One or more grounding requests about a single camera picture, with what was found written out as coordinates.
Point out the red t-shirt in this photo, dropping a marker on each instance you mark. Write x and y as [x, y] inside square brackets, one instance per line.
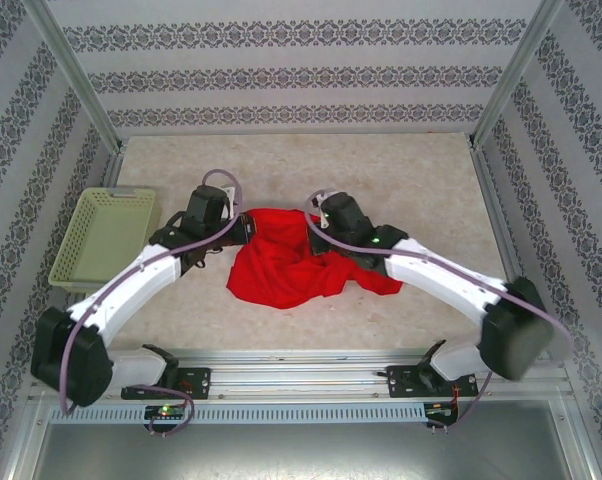
[281, 270]

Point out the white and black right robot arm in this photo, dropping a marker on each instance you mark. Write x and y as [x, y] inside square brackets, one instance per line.
[431, 275]

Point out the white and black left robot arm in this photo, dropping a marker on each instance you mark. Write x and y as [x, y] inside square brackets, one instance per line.
[131, 280]

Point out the pale green perforated plastic basket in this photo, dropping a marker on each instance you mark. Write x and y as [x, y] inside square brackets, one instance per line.
[106, 235]

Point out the small circuit board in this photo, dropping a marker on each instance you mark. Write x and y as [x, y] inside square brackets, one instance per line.
[441, 409]
[166, 411]

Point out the grey metal sheet panel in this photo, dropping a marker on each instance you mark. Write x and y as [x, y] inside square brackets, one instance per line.
[301, 455]

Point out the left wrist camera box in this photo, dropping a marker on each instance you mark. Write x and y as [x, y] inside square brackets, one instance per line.
[229, 195]

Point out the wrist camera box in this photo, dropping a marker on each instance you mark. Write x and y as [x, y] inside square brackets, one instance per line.
[323, 197]
[229, 195]

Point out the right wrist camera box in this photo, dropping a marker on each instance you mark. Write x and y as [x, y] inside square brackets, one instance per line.
[323, 197]

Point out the aluminium mounting rail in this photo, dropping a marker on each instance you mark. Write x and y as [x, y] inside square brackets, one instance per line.
[291, 372]

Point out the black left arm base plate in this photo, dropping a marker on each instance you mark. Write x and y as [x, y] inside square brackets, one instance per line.
[198, 380]

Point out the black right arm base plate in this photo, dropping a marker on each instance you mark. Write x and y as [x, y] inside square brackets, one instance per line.
[401, 382]

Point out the aluminium frame post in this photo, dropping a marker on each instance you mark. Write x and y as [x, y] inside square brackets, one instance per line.
[516, 70]
[73, 70]

